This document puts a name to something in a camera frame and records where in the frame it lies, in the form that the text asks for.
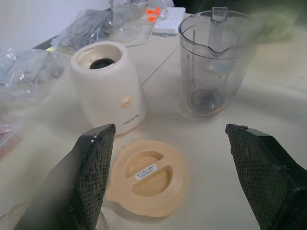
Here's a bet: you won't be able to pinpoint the clear bag with orange items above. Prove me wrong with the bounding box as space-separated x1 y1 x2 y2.
124 9 173 48

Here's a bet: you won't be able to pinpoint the white power strip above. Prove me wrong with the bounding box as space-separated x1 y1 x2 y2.
153 6 187 37

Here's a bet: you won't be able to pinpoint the cream blender motor base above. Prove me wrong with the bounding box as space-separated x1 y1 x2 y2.
70 41 147 137

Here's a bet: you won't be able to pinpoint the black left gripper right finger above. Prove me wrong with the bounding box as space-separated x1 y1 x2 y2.
225 123 307 230

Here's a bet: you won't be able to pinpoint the clear plastic bag with papers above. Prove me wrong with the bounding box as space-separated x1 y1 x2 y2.
0 46 69 103

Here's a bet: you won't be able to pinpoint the clear plastic cup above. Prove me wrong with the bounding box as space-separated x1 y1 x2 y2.
112 0 146 42

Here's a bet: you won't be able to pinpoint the plastic bag of dark cables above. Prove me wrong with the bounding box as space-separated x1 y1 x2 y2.
51 9 114 48

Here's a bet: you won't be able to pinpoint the clear plastic blender jar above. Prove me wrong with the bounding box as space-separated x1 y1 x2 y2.
177 6 259 119

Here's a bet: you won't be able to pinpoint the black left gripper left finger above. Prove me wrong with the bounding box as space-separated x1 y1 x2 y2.
14 123 117 230

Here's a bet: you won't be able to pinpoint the cream blender lid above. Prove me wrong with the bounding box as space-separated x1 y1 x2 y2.
105 140 189 218

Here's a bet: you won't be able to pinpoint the white socket strip orange switches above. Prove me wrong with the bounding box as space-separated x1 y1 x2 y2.
140 6 170 24

